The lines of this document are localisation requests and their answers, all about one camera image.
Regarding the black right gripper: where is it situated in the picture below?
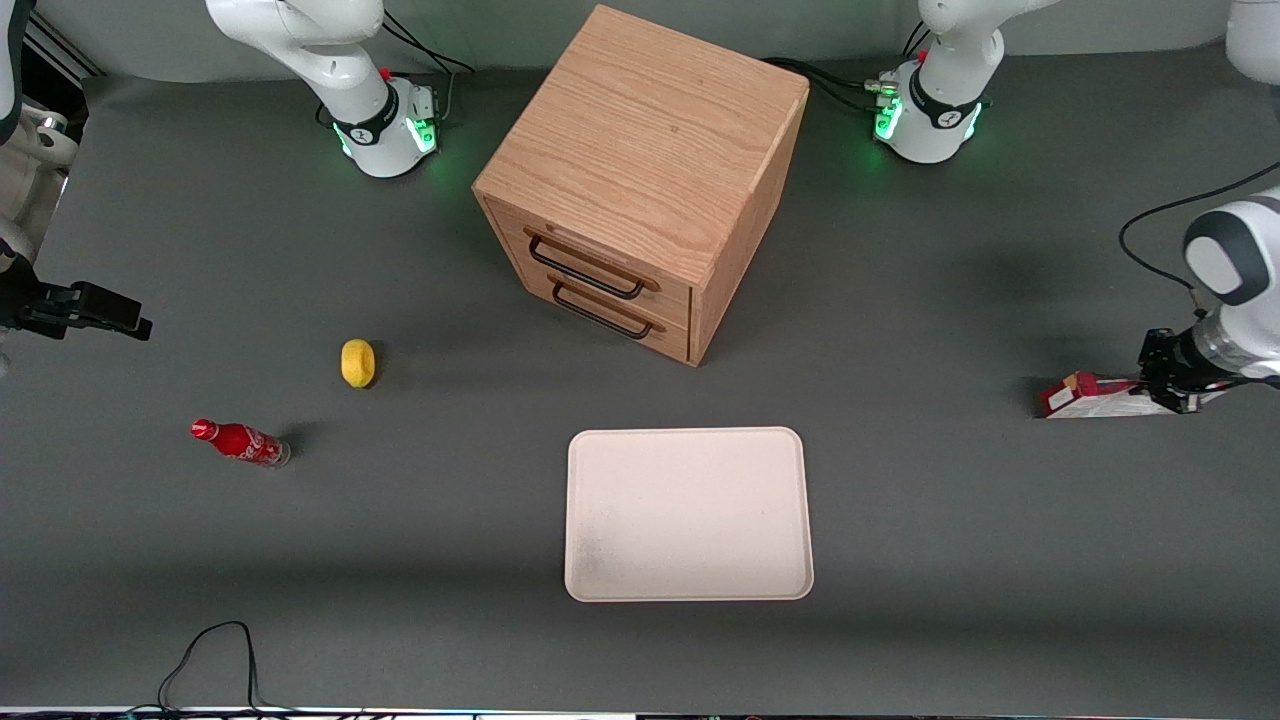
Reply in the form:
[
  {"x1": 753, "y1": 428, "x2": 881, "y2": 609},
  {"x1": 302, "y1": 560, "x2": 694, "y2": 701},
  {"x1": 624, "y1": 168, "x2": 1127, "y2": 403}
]
[{"x1": 0, "y1": 255, "x2": 154, "y2": 342}]

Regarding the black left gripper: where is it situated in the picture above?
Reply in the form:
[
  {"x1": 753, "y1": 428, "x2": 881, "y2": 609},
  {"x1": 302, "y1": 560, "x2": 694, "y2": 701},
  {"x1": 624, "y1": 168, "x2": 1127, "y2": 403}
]
[{"x1": 1138, "y1": 328, "x2": 1223, "y2": 415}]

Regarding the red cookie box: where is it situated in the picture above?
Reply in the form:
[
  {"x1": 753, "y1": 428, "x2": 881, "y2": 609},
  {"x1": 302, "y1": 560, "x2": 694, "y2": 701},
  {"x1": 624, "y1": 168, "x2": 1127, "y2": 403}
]
[{"x1": 1040, "y1": 371, "x2": 1229, "y2": 420}]

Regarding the cream plastic tray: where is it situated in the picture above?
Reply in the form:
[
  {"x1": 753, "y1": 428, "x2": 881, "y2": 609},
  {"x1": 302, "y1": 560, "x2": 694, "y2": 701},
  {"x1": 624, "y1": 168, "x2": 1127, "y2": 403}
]
[{"x1": 563, "y1": 426, "x2": 816, "y2": 604}]

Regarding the red cola bottle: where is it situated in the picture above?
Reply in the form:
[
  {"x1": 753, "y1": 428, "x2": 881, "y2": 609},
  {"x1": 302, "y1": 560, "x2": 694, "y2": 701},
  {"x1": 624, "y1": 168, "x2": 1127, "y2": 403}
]
[{"x1": 190, "y1": 418, "x2": 293, "y2": 469}]

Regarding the yellow lemon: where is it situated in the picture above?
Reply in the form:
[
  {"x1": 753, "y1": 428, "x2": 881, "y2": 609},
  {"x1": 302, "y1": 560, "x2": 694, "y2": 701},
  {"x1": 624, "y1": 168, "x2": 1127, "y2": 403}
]
[{"x1": 340, "y1": 338, "x2": 378, "y2": 389}]

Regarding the wooden drawer cabinet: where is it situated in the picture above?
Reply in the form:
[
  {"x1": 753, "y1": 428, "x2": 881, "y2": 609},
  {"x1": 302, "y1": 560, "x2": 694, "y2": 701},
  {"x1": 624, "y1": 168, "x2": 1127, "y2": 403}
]
[{"x1": 471, "y1": 4, "x2": 811, "y2": 369}]

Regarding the black left arm wrist cable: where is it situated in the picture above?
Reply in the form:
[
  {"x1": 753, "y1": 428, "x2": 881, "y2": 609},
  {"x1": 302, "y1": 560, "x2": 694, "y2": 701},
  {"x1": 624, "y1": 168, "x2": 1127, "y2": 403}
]
[{"x1": 1118, "y1": 160, "x2": 1280, "y2": 319}]

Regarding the aluminium frame rail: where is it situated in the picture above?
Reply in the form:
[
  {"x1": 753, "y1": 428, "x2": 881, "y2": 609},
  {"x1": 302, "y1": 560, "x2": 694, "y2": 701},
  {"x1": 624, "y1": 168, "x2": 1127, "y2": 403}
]
[{"x1": 22, "y1": 12, "x2": 103, "y2": 83}]

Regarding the thin black looped cable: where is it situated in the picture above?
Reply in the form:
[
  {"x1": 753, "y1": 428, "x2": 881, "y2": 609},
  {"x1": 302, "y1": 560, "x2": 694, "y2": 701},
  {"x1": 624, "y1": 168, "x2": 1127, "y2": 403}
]
[{"x1": 157, "y1": 620, "x2": 301, "y2": 717}]

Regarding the black right arm base cable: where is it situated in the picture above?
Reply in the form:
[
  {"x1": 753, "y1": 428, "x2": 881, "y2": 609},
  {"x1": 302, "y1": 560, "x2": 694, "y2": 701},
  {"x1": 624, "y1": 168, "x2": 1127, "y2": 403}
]
[{"x1": 380, "y1": 10, "x2": 477, "y2": 129}]

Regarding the thick black base cable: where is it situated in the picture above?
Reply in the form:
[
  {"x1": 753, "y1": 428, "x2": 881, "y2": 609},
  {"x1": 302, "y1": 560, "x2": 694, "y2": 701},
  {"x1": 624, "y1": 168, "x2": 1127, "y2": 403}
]
[
  {"x1": 763, "y1": 56, "x2": 886, "y2": 93},
  {"x1": 805, "y1": 78, "x2": 886, "y2": 116}
]

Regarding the wooden drawer black handle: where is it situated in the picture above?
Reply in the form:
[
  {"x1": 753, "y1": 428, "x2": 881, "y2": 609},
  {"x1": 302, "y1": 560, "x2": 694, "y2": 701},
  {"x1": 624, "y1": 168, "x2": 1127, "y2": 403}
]
[
  {"x1": 485, "y1": 198, "x2": 694, "y2": 326},
  {"x1": 515, "y1": 265, "x2": 693, "y2": 364}
]

